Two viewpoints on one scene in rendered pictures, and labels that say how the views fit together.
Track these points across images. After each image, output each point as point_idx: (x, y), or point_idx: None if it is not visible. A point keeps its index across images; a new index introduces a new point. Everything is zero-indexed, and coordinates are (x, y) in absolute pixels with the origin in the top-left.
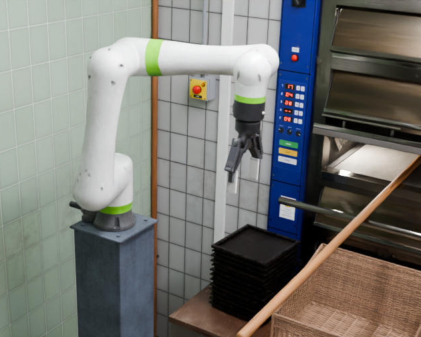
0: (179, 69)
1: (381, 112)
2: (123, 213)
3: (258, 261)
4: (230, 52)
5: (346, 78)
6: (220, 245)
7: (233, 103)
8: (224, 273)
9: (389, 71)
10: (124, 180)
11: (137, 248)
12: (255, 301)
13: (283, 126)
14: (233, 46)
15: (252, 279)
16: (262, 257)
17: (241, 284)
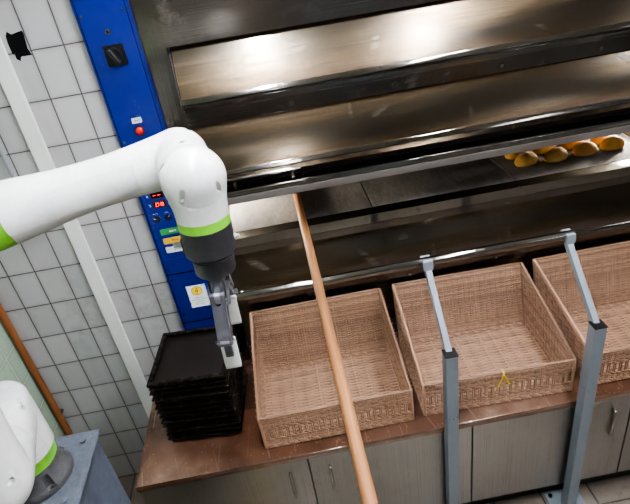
0: (49, 223)
1: (266, 156)
2: (52, 462)
3: (213, 376)
4: (127, 161)
5: (210, 133)
6: (155, 378)
7: (180, 240)
8: (175, 405)
9: (258, 108)
10: (33, 426)
11: (95, 488)
12: (225, 414)
13: (157, 213)
14: (125, 149)
15: (213, 395)
16: (211, 367)
17: (201, 405)
